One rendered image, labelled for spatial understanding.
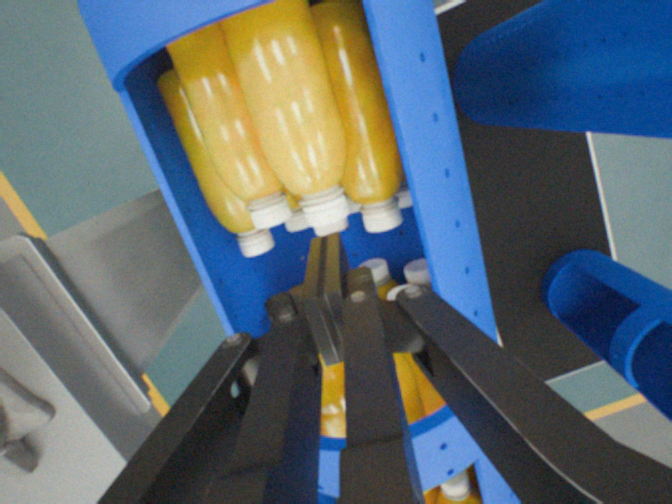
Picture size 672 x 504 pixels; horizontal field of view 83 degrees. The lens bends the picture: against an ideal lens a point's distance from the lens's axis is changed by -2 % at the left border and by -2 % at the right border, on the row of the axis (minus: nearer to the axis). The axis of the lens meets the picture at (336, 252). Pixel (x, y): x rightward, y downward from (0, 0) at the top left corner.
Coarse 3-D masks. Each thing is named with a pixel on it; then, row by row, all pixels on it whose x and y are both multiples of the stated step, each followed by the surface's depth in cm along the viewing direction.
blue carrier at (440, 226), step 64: (128, 0) 23; (192, 0) 22; (256, 0) 22; (320, 0) 45; (384, 0) 25; (128, 64) 26; (384, 64) 25; (448, 128) 30; (192, 192) 42; (448, 192) 30; (192, 256) 38; (256, 256) 50; (384, 256) 56; (448, 256) 31; (256, 320) 49; (320, 448) 35; (448, 448) 34
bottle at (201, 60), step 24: (216, 24) 30; (168, 48) 32; (192, 48) 31; (216, 48) 31; (192, 72) 31; (216, 72) 31; (192, 96) 32; (216, 96) 32; (240, 96) 32; (216, 120) 32; (240, 120) 33; (216, 144) 33; (240, 144) 33; (216, 168) 35; (240, 168) 34; (264, 168) 34; (240, 192) 36; (264, 192) 36
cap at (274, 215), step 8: (272, 208) 37; (280, 208) 37; (288, 208) 38; (256, 216) 37; (264, 216) 37; (272, 216) 37; (280, 216) 37; (288, 216) 38; (256, 224) 38; (264, 224) 37; (272, 224) 37
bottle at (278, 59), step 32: (288, 0) 27; (224, 32) 28; (256, 32) 27; (288, 32) 27; (256, 64) 27; (288, 64) 27; (320, 64) 29; (256, 96) 29; (288, 96) 28; (320, 96) 29; (256, 128) 30; (288, 128) 29; (320, 128) 29; (288, 160) 30; (320, 160) 30; (320, 192) 32
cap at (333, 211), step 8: (336, 200) 33; (344, 200) 34; (304, 208) 33; (312, 208) 33; (320, 208) 32; (328, 208) 32; (336, 208) 33; (344, 208) 33; (312, 216) 33; (320, 216) 33; (328, 216) 33; (336, 216) 33; (344, 216) 33; (312, 224) 33; (320, 224) 33; (328, 224) 33
